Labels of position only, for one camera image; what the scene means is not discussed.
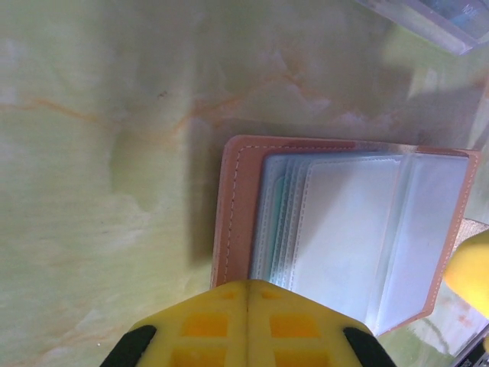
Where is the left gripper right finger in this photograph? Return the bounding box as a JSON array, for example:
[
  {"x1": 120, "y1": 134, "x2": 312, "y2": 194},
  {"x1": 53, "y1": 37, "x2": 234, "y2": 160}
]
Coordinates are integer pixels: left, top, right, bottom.
[{"x1": 247, "y1": 278, "x2": 399, "y2": 367}]

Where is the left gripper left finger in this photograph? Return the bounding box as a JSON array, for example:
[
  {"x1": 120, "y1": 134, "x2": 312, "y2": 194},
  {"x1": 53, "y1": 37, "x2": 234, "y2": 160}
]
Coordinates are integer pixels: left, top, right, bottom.
[{"x1": 99, "y1": 278, "x2": 249, "y2": 367}]

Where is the brown leather card holder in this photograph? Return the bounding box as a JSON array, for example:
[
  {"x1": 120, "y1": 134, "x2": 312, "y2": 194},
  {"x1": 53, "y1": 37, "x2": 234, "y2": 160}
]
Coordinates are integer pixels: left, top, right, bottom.
[{"x1": 209, "y1": 133, "x2": 489, "y2": 338}]

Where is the blue plastic card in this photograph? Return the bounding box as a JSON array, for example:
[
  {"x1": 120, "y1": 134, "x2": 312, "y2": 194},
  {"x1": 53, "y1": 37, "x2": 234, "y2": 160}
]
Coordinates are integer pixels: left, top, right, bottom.
[{"x1": 429, "y1": 0, "x2": 485, "y2": 31}]

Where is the teal plastic card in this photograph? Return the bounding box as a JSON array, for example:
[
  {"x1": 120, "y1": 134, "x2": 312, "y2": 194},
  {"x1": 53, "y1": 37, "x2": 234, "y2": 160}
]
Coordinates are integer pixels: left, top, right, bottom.
[{"x1": 267, "y1": 174, "x2": 287, "y2": 274}]

